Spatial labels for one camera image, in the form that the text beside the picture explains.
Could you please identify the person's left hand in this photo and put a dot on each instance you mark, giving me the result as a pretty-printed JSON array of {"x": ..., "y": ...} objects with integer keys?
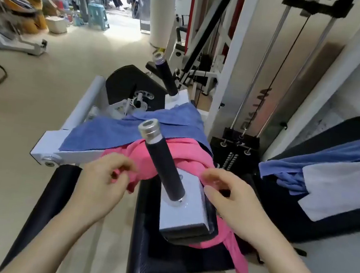
[{"x": 93, "y": 189}]

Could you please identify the person's right hand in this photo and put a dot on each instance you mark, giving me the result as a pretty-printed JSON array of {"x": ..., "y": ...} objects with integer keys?
[{"x": 239, "y": 212}]

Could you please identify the person's left thumb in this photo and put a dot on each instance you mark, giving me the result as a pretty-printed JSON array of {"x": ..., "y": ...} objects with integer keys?
[{"x": 121, "y": 175}]

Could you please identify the person's right thumb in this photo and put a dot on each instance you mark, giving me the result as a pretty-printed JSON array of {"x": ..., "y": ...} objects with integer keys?
[{"x": 214, "y": 195}]

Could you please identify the pink towel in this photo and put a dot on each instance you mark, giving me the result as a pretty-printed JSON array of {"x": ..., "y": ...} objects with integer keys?
[{"x": 194, "y": 154}]

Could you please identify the person's left forearm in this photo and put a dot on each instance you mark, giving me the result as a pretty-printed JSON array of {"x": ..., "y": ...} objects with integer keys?
[{"x": 43, "y": 242}]

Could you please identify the blue towel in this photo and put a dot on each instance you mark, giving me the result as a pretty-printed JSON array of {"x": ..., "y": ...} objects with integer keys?
[
  {"x": 117, "y": 133},
  {"x": 329, "y": 157}
]

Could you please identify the black weight stack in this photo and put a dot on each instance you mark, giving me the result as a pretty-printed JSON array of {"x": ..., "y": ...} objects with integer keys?
[{"x": 234, "y": 148}]

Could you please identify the black seat pad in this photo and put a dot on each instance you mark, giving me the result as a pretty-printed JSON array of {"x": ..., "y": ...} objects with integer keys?
[{"x": 164, "y": 255}]

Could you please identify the silver adjustment disc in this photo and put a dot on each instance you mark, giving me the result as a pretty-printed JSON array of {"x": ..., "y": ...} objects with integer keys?
[{"x": 143, "y": 98}]

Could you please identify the black round cover plate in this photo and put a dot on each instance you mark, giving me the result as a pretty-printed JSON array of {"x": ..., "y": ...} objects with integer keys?
[{"x": 124, "y": 79}]

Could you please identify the white towel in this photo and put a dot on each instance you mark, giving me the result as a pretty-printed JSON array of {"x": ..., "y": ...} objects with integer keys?
[{"x": 345, "y": 189}]

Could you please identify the black padded bench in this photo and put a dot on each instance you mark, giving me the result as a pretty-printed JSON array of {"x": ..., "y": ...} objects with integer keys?
[{"x": 342, "y": 235}]

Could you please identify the chrome guide rod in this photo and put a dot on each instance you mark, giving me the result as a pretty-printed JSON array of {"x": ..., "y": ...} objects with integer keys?
[
  {"x": 263, "y": 66},
  {"x": 299, "y": 71}
]

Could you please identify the teal plastic stool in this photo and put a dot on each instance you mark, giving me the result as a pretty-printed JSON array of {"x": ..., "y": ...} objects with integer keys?
[{"x": 98, "y": 16}]

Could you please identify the white cylindrical roll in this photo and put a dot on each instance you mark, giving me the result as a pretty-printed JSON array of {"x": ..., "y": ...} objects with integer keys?
[{"x": 160, "y": 16}]

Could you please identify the white storage box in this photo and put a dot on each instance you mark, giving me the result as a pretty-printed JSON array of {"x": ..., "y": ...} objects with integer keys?
[{"x": 56, "y": 25}]

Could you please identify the white machine base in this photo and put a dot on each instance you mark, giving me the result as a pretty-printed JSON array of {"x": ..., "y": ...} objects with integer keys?
[{"x": 14, "y": 41}]

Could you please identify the orange round basket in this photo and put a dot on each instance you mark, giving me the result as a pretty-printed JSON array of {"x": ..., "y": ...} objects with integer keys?
[{"x": 25, "y": 8}]

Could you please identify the white gym machine frame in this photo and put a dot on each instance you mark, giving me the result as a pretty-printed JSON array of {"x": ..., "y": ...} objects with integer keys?
[{"x": 186, "y": 215}]

